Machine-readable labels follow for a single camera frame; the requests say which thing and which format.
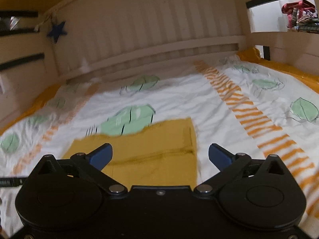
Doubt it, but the mustard yellow long-sleeve shirt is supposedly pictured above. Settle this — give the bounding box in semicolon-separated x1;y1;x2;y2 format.
62;117;199;188

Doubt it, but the red clothes pile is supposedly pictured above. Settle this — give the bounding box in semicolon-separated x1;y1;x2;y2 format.
281;0;319;33

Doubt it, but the black bed frame post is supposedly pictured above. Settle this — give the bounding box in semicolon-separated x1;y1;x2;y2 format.
255;45;271;62

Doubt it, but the blue star ornament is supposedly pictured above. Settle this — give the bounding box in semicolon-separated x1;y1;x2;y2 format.
47;21;68;43

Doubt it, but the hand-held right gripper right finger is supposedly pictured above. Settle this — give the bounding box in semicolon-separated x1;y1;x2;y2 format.
194;143;288;195

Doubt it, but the wooden bed frame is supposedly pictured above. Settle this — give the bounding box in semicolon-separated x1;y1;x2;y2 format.
0;0;319;130

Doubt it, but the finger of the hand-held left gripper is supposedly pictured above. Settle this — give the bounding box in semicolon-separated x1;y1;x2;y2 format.
0;176;28;189

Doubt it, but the white leaf print bedsheet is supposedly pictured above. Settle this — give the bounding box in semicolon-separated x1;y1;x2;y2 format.
0;53;319;234

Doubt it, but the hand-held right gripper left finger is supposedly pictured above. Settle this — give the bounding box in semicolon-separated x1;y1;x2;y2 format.
35;143;127;196

